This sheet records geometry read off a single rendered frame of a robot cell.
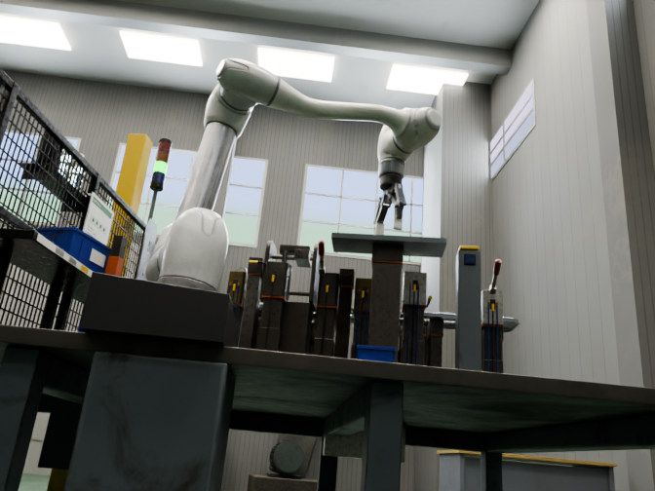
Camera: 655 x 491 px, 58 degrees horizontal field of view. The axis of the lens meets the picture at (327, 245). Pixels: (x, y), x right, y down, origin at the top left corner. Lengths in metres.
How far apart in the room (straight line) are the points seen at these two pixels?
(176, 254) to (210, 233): 0.10
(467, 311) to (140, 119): 9.60
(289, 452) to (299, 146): 5.28
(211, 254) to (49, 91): 10.34
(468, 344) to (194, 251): 0.86
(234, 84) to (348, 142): 8.83
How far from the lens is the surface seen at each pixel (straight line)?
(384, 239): 1.89
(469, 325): 1.87
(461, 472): 4.76
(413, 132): 1.95
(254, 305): 2.03
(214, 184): 1.88
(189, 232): 1.56
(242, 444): 9.21
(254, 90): 1.91
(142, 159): 3.22
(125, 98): 11.35
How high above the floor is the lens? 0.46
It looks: 20 degrees up
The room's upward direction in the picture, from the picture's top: 5 degrees clockwise
